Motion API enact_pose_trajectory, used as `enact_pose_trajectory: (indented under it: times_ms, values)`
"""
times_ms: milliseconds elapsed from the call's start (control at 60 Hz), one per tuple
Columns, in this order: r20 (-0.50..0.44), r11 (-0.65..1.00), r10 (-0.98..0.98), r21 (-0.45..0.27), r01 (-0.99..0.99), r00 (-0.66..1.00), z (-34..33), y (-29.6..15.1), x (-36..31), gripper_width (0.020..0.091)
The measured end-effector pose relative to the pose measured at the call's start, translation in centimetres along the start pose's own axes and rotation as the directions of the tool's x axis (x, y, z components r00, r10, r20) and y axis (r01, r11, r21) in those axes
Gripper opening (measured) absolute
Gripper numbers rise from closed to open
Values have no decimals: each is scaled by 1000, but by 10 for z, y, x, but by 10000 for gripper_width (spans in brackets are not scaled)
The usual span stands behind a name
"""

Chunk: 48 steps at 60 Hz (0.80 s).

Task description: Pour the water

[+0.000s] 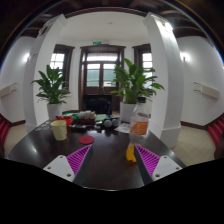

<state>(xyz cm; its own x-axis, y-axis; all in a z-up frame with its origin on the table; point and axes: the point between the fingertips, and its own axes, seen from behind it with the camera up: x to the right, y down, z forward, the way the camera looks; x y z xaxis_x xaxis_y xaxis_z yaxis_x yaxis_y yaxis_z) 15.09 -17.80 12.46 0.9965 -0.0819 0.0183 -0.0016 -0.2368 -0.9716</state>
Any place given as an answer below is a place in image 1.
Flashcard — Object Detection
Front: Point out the glowing wall lamp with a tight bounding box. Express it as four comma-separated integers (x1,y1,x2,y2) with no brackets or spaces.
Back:
21,53,31,64
179,51,191,63

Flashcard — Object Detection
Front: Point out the large-leaved plant in white pot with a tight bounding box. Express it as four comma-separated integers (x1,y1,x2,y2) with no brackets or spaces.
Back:
109,58,165,123

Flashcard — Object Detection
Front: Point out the black chair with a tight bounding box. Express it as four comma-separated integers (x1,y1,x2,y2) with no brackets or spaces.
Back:
82,94,113,116

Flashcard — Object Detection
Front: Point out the flat black device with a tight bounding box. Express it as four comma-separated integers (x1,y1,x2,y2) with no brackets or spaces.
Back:
70,123,88,131

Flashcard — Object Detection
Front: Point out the green folded cloth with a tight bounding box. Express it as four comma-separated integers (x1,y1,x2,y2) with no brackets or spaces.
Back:
94,113,108,123

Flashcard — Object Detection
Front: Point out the red carpeted staircase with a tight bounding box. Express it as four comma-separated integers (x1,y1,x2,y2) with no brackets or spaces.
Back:
207,114,224,148
0,114,11,148

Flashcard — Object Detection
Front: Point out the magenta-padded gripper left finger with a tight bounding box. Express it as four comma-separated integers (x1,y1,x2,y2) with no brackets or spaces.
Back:
42,144,95,187

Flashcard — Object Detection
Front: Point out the clear orange-label drink bottle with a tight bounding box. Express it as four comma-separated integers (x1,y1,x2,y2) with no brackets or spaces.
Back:
125,96,151,164

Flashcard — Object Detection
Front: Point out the printed white leaflet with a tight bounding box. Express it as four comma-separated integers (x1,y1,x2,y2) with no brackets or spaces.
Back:
114,122,132,134

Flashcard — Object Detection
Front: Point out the red plastic box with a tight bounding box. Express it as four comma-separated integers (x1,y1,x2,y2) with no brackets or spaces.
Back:
54,114,75,127

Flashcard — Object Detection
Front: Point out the small-leaved plant in white pot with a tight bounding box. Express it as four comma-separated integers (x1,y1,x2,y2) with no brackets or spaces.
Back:
30,64,72,121

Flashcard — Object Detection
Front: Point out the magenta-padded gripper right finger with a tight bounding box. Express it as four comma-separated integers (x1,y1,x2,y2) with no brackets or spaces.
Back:
134,143,184,187

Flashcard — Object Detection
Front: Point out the dark-framed window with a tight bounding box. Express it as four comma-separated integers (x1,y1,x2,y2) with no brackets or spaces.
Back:
49,44,75,89
132,43,155,73

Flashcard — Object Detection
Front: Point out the dark wooden double door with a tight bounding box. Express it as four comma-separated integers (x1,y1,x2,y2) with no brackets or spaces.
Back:
78,44,127,111

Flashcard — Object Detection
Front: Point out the pale yellow cup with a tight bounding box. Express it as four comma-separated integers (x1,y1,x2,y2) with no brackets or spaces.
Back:
50,119,69,142

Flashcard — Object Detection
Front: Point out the flat round red coaster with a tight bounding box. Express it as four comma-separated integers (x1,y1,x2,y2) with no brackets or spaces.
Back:
78,134,96,145

